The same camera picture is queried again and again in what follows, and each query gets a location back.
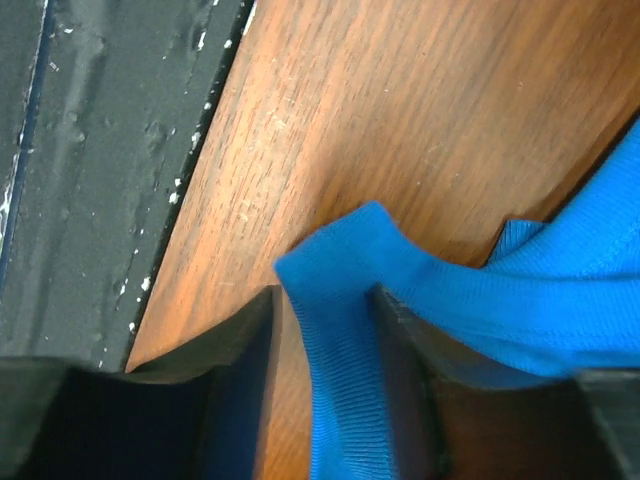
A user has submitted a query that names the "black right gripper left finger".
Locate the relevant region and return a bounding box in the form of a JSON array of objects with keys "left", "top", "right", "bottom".
[{"left": 1, "top": 286, "right": 280, "bottom": 479}]

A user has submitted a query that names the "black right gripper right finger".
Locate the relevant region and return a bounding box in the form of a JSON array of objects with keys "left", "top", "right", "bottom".
[{"left": 369, "top": 288, "right": 639, "bottom": 479}]

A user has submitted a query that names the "blue tank top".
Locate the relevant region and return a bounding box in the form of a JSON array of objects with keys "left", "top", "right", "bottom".
[{"left": 274, "top": 127, "right": 639, "bottom": 479}]

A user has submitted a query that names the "black mounting rail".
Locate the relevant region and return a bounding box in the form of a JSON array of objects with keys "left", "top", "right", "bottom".
[{"left": 1, "top": 0, "right": 253, "bottom": 371}]

